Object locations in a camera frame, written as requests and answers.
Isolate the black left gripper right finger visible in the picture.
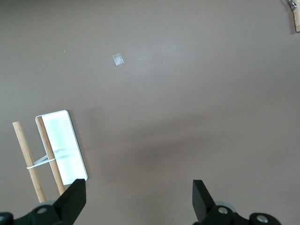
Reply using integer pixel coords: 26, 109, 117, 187
192, 179, 283, 225

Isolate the wooden cutting board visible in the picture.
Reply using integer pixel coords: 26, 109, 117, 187
285, 0, 300, 35

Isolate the white rack wire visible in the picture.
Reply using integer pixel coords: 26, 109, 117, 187
26, 153, 57, 170

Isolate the white rack tray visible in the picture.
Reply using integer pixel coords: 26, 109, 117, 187
35, 109, 89, 186

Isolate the clear tape piece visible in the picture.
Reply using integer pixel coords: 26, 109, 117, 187
112, 53, 125, 66

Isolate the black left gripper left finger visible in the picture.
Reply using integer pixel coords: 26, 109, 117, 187
0, 179, 87, 225

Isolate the wooden rack rod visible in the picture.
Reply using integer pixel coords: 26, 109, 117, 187
37, 116, 66, 195
12, 121, 47, 203

